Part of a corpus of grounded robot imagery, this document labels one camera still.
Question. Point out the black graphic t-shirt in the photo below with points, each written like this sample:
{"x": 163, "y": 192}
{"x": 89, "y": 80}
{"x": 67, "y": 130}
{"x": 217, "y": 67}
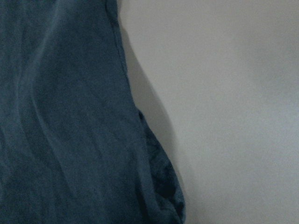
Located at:
{"x": 74, "y": 148}

